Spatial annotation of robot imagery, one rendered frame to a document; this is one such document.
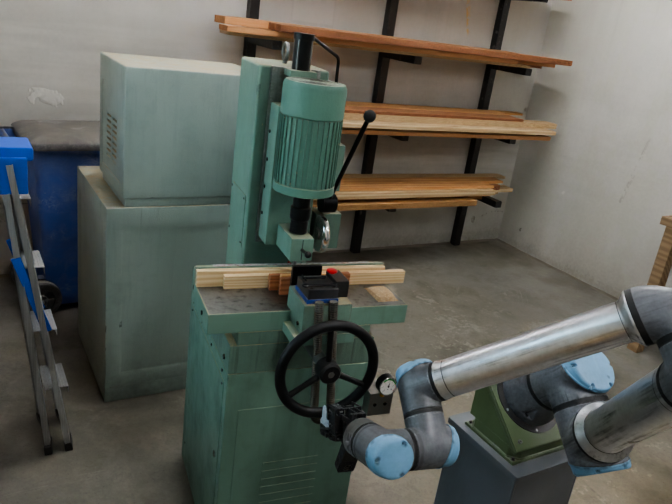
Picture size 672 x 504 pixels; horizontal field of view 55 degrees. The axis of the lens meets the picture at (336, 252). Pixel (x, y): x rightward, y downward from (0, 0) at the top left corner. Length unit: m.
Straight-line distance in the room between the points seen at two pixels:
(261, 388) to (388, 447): 0.61
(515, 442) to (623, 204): 3.34
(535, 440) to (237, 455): 0.87
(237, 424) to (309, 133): 0.85
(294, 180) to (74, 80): 2.39
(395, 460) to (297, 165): 0.81
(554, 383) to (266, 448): 0.85
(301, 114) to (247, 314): 0.55
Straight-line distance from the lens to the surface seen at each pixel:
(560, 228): 5.45
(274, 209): 1.95
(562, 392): 1.87
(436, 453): 1.47
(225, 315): 1.76
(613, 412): 1.62
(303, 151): 1.75
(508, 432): 1.98
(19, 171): 2.29
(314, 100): 1.73
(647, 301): 1.35
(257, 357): 1.85
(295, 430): 2.03
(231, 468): 2.05
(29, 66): 3.95
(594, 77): 5.32
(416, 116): 4.40
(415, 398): 1.49
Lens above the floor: 1.68
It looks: 20 degrees down
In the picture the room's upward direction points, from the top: 8 degrees clockwise
